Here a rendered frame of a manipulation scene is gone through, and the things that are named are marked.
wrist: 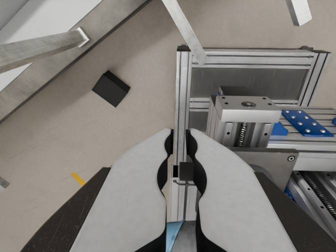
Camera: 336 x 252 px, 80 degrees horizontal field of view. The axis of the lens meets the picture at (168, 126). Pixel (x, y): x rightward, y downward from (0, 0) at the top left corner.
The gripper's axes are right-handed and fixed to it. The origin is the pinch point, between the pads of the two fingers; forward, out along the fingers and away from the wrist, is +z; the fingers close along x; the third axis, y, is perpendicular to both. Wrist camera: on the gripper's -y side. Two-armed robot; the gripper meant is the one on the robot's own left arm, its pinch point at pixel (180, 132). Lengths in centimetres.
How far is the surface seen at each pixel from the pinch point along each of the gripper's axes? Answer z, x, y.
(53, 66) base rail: 62, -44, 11
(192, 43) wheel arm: 49.3, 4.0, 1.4
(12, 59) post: 26.1, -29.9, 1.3
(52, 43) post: 41, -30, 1
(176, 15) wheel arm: 49.3, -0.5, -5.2
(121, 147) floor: 132, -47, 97
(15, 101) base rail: 62, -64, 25
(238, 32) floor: 132, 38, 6
